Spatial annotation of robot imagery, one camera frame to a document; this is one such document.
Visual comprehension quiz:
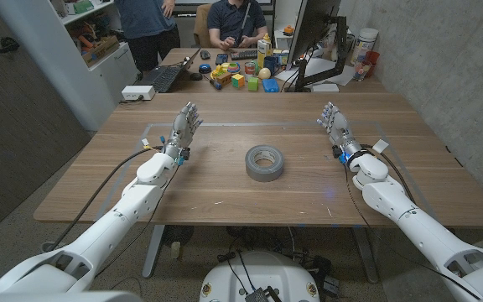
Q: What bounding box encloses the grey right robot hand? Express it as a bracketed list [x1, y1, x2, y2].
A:
[316, 102, 365, 164]

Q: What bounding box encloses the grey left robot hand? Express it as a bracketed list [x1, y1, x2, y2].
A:
[164, 102, 204, 165]

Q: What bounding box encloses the white flat box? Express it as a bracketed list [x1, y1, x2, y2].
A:
[311, 82, 340, 94]

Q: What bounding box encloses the white label tag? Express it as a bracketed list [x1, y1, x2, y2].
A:
[371, 138, 390, 154]

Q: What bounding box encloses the black laptop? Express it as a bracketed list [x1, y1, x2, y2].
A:
[138, 48, 201, 94]

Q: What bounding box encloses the white power box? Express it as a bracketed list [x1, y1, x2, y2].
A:
[121, 85, 157, 102]

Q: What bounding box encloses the red cup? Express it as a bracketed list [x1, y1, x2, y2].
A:
[364, 50, 382, 77]

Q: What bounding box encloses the black monitor stand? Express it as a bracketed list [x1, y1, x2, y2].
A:
[293, 15, 349, 93]

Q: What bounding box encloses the white wipes canister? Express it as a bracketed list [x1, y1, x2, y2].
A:
[350, 28, 380, 66]

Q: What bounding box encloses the red soup can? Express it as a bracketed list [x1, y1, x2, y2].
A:
[243, 60, 257, 82]

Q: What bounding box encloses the blue mug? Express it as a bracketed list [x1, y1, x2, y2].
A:
[262, 55, 281, 77]

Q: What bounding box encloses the black keyboard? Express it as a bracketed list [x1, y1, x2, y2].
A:
[229, 49, 259, 61]

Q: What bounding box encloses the white shelf cabinet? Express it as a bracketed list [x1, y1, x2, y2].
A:
[0, 0, 141, 132]

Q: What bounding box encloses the computer monitor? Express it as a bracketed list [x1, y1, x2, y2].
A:
[286, 0, 343, 69]

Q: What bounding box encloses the brown office chair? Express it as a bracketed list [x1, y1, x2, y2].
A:
[192, 3, 214, 49]

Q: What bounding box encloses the juice carton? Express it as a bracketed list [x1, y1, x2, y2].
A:
[257, 33, 273, 69]

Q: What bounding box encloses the cardboard box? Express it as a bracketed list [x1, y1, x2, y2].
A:
[80, 35, 121, 68]

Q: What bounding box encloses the person in blue t-shirt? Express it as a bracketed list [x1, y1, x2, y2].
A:
[113, 0, 182, 73]

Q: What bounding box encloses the person in dark polo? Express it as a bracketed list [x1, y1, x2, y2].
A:
[206, 0, 269, 51]

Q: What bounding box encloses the white table leg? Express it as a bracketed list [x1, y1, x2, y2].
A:
[141, 224, 167, 279]
[351, 226, 381, 284]

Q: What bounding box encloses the white robot torso base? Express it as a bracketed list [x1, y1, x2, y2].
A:
[199, 250, 321, 302]

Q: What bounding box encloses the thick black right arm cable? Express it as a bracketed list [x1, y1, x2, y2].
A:
[361, 143, 418, 206]

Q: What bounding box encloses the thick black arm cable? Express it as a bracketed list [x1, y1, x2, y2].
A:
[46, 146, 165, 253]
[361, 143, 418, 206]

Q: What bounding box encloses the grey duct tape roll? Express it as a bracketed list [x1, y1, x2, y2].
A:
[244, 144, 285, 183]

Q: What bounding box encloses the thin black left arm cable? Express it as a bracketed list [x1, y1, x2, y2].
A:
[93, 164, 180, 279]

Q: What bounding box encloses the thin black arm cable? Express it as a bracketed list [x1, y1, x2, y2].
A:
[343, 163, 482, 301]
[93, 164, 180, 279]

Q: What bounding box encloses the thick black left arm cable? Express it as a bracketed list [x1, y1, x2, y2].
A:
[46, 146, 165, 253]

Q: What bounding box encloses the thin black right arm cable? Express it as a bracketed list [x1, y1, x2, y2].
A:
[343, 163, 482, 301]

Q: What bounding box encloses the black door handle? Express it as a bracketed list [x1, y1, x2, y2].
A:
[0, 37, 21, 55]

